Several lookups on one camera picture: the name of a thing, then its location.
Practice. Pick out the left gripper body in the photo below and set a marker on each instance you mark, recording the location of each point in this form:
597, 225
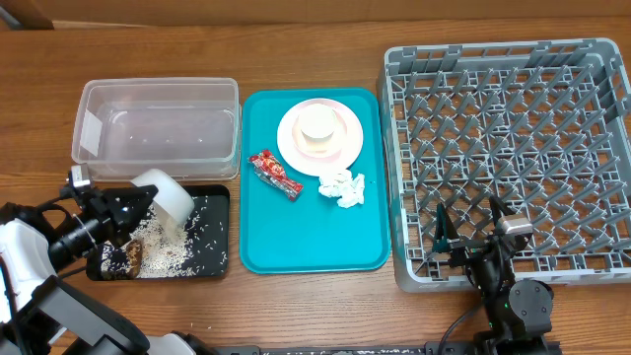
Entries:
103, 211

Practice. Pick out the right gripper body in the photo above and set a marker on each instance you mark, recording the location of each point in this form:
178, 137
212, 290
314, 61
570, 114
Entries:
487, 271

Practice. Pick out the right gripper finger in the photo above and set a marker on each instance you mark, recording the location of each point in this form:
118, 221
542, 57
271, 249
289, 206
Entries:
502, 215
446, 236

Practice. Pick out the grey bowl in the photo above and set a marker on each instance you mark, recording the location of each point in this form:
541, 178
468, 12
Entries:
172, 204

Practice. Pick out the rice and food scraps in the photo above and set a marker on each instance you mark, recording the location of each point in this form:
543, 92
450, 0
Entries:
158, 251

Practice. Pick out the white tissue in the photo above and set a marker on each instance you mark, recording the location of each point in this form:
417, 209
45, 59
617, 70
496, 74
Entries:
347, 189

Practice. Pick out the red snack wrapper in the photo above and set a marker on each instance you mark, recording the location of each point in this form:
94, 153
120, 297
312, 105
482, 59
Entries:
271, 171

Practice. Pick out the white cup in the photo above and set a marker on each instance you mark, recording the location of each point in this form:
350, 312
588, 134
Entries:
317, 122

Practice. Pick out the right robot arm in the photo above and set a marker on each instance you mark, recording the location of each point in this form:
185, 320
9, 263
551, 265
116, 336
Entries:
518, 312

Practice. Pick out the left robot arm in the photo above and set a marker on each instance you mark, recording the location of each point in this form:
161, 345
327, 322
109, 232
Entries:
36, 303

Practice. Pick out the grey dishwasher rack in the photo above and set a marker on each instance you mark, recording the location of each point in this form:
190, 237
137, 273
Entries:
544, 125

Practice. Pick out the black plastic tray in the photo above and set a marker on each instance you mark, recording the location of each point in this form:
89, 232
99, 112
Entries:
212, 232

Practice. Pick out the clear plastic bin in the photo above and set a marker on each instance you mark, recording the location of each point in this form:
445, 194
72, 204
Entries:
187, 127

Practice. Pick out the teal serving tray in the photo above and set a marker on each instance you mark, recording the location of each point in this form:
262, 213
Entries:
311, 233

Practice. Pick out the large pink plate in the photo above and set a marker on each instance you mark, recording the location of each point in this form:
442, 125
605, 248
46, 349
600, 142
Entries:
351, 148

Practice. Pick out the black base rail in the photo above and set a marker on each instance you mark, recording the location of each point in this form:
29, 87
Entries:
429, 348

